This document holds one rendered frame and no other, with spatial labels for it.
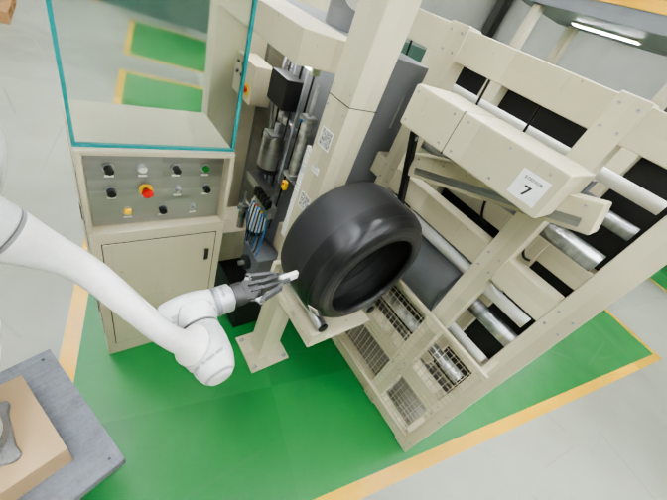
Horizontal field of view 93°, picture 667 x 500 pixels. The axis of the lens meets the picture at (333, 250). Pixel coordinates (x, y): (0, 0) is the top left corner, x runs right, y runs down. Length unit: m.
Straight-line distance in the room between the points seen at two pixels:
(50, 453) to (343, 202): 1.11
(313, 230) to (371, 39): 0.61
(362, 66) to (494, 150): 0.49
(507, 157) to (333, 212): 0.56
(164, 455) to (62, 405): 0.72
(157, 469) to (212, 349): 1.19
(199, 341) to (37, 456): 0.58
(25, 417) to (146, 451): 0.80
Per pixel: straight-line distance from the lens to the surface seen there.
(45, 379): 1.51
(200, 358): 0.88
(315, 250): 1.06
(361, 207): 1.08
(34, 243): 0.76
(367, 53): 1.15
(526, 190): 1.10
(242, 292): 1.03
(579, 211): 1.21
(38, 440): 1.31
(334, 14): 1.76
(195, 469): 2.00
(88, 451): 1.38
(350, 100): 1.17
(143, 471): 2.01
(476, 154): 1.16
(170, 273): 1.83
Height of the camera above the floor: 1.94
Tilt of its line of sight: 37 degrees down
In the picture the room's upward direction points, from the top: 25 degrees clockwise
